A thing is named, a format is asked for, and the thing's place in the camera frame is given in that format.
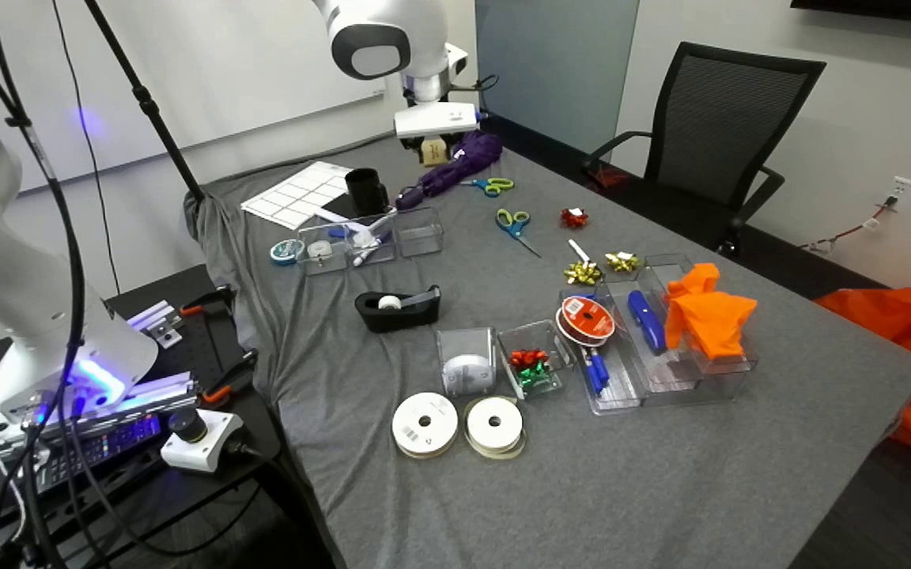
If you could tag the small blue green scissors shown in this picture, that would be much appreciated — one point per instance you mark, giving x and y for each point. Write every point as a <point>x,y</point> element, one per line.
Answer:
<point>494,186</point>

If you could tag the large blue green scissors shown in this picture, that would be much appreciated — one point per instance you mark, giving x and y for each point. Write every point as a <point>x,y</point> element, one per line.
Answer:
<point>514,219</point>

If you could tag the clear tray with pens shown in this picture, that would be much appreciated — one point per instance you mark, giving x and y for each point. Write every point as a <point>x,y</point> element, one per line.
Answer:
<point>616,400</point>

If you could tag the clear three-compartment case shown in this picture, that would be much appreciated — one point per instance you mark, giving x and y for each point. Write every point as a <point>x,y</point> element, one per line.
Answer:
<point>417,238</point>

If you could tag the black equipment cart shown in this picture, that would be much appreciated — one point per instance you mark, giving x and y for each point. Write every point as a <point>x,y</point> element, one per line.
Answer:
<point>202,516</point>

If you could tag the white emergency stop button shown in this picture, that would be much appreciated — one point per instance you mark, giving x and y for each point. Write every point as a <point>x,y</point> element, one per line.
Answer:
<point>202,445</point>

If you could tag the orange white ribbon spool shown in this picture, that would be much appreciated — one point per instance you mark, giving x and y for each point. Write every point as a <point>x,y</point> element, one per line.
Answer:
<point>587,319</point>

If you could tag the orange tissue paper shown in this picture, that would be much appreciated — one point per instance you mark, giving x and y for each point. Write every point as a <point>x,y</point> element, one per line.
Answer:
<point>709,318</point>

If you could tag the white stick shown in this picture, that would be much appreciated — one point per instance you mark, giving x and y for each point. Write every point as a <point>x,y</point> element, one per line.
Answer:
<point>581,252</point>

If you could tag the red gift bow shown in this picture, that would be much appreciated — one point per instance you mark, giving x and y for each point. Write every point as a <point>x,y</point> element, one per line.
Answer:
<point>574,216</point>

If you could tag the orange black clamp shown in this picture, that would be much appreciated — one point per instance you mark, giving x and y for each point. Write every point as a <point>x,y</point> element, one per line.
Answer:
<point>202,309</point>
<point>224,386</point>

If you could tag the black tripod pole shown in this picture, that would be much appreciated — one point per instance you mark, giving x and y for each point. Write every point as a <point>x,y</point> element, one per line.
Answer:
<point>151,112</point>

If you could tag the gold gift bow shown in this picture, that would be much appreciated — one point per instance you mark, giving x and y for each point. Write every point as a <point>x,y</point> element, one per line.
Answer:
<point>582,272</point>
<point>622,260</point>

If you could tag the small clear cube box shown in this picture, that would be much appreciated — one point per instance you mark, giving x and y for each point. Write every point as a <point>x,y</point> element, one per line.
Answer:
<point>466,340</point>

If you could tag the blue plastic tool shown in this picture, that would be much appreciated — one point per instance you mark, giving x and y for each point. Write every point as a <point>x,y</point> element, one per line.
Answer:
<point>645,319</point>

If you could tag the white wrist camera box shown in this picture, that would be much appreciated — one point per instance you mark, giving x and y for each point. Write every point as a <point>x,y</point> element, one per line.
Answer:
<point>437,119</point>

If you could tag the black wall screen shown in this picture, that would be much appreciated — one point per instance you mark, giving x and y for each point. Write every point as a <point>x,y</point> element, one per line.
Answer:
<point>878,7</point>

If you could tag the clear box with bows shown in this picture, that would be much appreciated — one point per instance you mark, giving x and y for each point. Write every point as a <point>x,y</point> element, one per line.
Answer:
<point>552,343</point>

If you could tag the black tape dispenser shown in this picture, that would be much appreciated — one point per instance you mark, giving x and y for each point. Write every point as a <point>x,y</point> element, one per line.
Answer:
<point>412,309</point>

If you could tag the blue pen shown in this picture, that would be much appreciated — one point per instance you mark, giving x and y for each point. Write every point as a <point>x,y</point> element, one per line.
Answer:
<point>592,372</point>

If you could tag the white label sheet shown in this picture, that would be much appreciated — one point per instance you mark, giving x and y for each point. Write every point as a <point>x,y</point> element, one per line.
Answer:
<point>292,194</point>

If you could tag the clear wide tray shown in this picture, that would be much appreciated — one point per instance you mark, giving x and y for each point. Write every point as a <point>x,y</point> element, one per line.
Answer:
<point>725,372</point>

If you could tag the small green bow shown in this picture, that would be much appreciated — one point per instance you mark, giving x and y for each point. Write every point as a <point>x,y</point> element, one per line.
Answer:
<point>534,376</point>

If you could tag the small red bow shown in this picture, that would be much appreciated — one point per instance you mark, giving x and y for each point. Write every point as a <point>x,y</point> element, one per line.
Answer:
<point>523,358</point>

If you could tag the black cup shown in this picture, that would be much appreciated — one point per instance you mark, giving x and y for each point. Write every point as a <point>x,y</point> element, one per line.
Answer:
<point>365,190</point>

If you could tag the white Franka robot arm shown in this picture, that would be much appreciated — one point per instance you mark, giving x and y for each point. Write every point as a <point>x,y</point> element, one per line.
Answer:
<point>412,20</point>

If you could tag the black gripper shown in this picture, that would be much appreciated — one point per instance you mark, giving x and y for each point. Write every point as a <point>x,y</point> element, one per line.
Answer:
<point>430,135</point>

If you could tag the brown wooden stamp block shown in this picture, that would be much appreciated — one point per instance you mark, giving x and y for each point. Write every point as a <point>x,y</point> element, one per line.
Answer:
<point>434,154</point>

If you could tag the clear narrow tray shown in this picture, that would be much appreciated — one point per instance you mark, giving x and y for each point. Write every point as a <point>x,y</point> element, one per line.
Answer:
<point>668,373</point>

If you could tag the purple marker pen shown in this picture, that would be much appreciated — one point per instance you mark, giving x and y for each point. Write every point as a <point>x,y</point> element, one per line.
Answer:
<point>376,249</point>

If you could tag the silver metal bracket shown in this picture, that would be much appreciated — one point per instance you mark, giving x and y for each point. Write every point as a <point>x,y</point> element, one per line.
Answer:
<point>157,319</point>

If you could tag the black office chair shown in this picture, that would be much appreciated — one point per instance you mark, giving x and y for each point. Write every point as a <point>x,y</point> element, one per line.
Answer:
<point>725,115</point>

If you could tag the purple folded umbrella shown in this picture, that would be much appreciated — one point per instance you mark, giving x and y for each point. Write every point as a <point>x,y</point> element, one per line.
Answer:
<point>471,155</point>

